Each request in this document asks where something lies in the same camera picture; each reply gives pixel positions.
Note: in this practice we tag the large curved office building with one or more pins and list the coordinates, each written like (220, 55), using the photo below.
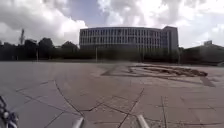
(130, 36)

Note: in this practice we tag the raised stone bed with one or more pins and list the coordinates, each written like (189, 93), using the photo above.
(168, 70)

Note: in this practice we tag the row of dark trees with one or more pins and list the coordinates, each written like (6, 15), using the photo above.
(50, 50)

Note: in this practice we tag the robot's own part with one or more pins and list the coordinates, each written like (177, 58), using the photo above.
(78, 123)
(142, 122)

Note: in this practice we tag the pole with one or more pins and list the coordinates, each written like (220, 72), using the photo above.
(37, 54)

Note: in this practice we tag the low dark building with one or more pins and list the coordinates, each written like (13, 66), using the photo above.
(205, 52)

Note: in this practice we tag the tall lattice mast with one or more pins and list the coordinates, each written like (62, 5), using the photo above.
(22, 36)

